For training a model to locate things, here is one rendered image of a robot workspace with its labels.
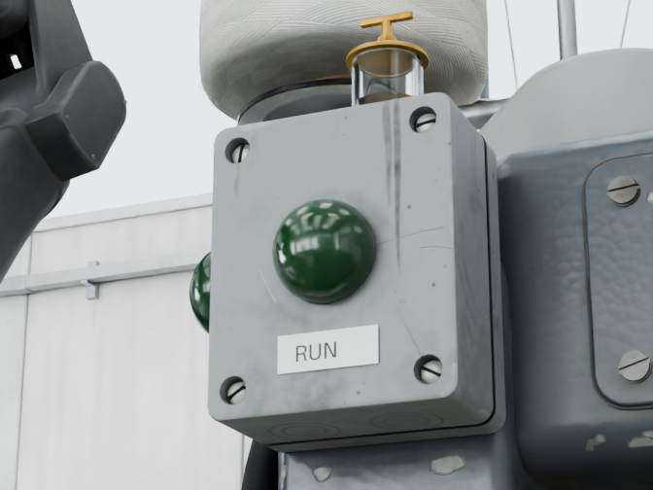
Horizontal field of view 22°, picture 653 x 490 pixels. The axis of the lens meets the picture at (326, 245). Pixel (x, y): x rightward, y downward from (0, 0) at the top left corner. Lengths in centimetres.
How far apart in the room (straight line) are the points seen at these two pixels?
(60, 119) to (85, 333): 599
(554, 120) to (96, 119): 32
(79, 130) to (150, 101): 622
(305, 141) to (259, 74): 45
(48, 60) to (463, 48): 22
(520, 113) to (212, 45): 29
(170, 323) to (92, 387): 41
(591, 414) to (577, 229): 6
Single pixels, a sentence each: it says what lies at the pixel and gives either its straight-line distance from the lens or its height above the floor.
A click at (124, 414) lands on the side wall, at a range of 667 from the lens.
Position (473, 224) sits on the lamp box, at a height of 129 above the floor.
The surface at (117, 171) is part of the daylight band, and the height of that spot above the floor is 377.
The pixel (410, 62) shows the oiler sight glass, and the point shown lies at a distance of 58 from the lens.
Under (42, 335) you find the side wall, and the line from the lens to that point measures 696.
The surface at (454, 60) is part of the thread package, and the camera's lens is 92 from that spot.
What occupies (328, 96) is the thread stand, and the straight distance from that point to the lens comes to 90.
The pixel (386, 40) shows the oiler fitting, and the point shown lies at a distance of 57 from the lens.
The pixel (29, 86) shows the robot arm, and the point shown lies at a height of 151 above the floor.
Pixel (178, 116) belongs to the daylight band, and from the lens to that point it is 701.
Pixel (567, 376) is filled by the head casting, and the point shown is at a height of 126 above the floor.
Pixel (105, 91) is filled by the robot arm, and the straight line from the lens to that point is 92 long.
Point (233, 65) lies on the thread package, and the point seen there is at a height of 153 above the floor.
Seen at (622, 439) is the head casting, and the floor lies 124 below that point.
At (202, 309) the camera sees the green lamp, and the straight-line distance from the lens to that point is 50.
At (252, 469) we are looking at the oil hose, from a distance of 53.
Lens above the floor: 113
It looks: 20 degrees up
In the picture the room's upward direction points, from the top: straight up
